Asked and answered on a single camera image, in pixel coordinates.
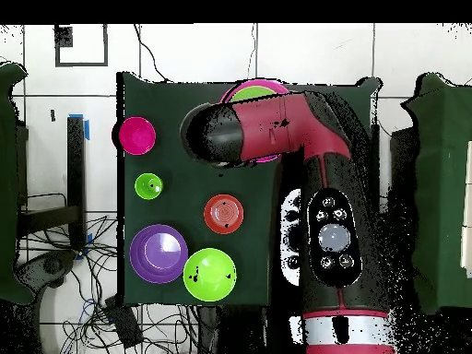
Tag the purple plastic bowl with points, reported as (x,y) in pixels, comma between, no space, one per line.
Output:
(158,253)

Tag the green plastic bowl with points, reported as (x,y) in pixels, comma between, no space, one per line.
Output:
(252,94)
(209,274)

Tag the large pink plastic bowl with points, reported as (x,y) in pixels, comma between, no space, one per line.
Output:
(258,83)

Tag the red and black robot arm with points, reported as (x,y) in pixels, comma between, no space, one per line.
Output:
(273,129)

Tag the small orange-red plastic bowl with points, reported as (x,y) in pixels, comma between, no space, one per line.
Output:
(223,214)

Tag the green plastic cup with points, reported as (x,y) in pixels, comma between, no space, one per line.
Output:
(148,186)

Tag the dark green tablecloth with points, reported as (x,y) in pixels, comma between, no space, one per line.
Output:
(177,103)

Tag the small red-pink plastic bowl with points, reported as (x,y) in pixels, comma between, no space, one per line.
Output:
(137,135)

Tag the black stand with blue tape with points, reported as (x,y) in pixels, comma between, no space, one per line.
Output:
(75,166)

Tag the black metal stand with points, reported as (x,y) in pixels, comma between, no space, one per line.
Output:
(403,166)

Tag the black power strip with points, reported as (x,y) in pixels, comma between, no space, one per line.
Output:
(123,324)

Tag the green-covered side table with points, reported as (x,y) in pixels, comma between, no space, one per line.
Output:
(450,110)
(7,184)

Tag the white panel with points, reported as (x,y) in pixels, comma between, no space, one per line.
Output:
(467,206)

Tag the black square floor frame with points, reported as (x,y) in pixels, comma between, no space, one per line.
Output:
(63,37)

